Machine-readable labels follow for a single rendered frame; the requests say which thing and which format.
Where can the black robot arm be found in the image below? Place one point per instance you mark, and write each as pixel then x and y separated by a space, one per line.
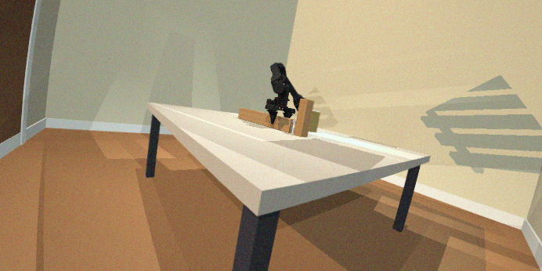
pixel 282 85

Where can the wooden post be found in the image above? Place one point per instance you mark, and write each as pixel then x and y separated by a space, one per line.
pixel 305 111

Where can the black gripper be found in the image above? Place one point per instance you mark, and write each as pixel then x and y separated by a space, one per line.
pixel 281 103

